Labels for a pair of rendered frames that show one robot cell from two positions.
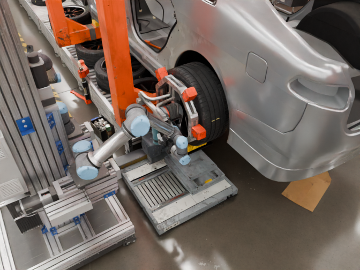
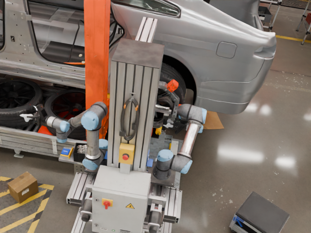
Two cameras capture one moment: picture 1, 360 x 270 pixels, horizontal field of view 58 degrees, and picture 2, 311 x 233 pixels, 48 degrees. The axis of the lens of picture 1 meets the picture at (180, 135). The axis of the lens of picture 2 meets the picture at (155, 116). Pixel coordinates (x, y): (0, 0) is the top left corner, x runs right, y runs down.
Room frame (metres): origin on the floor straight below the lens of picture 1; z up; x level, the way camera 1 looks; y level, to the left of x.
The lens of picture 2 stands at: (0.54, 2.23, 2.97)
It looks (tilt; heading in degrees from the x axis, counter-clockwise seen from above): 40 degrees down; 304
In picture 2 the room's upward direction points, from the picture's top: 9 degrees clockwise
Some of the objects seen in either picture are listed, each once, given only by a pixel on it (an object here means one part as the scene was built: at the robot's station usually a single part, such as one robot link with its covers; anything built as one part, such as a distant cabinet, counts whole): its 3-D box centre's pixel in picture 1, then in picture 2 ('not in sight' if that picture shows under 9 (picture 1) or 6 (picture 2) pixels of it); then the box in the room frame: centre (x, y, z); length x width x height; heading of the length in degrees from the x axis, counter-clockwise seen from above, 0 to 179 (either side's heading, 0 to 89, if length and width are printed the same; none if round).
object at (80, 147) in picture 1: (83, 152); (165, 159); (1.48, 0.61, 0.98); 0.13 x 0.12 x 0.14; 21
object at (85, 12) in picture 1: (70, 19); not in sight; (5.22, 1.77, 0.39); 0.66 x 0.66 x 0.24
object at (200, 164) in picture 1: (192, 150); (147, 131); (2.19, -0.11, 0.32); 0.40 x 0.30 x 0.28; 32
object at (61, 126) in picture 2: not in sight; (61, 125); (2.12, 1.09, 1.21); 0.11 x 0.08 x 0.09; 18
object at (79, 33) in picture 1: (86, 25); not in sight; (4.19, 1.23, 0.69); 0.52 x 0.17 x 0.35; 122
